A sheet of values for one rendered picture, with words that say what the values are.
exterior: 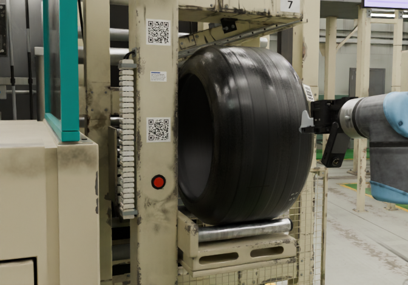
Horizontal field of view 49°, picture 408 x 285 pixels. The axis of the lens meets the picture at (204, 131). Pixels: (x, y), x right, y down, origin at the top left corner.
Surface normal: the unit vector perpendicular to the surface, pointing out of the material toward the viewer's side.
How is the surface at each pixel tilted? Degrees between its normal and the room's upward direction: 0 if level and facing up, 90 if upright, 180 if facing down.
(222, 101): 71
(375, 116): 88
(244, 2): 90
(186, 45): 90
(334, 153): 112
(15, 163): 90
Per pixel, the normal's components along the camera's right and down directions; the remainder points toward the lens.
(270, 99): 0.33, -0.33
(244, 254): 0.36, 0.07
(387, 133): -0.55, -0.03
